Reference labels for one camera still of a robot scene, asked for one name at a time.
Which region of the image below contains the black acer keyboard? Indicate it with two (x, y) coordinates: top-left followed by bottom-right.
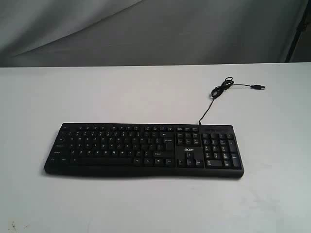
(44, 123), (244, 178)

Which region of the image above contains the grey backdrop cloth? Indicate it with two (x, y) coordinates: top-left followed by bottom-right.
(0, 0), (308, 67)

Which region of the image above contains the black stand pole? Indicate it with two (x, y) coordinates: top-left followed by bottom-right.
(285, 0), (311, 63)

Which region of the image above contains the black keyboard usb cable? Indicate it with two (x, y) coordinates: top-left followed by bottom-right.
(198, 77), (266, 125)

